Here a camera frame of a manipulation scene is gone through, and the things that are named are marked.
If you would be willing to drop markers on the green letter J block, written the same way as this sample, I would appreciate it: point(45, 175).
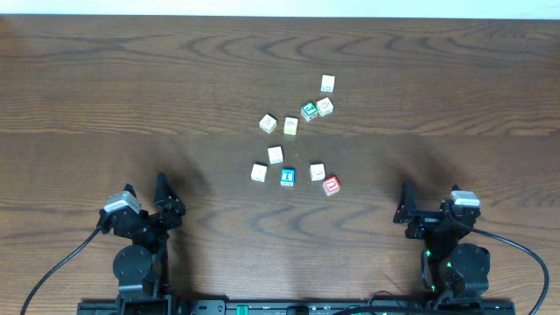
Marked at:
point(309, 111)

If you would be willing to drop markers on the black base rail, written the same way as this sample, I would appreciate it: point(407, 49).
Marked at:
point(220, 307)

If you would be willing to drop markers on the red letter U block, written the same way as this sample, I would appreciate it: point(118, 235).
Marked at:
point(331, 185)

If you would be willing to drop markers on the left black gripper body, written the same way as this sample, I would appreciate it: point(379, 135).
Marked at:
point(157, 223)

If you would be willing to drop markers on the wooden block centre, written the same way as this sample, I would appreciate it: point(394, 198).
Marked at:
point(276, 155)

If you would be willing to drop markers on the blue letter T block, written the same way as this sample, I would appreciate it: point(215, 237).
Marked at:
point(288, 177)

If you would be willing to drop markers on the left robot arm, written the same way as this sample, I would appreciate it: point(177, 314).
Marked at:
point(142, 268)

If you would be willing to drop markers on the wooden block left upper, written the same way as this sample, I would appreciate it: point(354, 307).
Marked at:
point(268, 123)

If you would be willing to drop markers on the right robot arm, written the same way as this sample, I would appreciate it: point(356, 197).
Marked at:
point(456, 272)

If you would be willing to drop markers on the wooden block beside green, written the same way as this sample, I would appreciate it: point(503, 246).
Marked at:
point(324, 106)

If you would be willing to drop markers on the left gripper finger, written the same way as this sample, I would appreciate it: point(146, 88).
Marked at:
point(128, 191)
point(166, 198)

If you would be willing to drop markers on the plain wooden block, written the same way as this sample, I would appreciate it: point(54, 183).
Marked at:
point(327, 83)
point(317, 172)

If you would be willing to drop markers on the yellow tinted wooden block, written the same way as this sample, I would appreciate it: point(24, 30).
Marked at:
point(290, 126)

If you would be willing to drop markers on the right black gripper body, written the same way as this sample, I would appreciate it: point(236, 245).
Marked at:
point(424, 228)

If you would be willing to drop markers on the wooden block lower left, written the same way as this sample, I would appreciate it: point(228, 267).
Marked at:
point(259, 172)

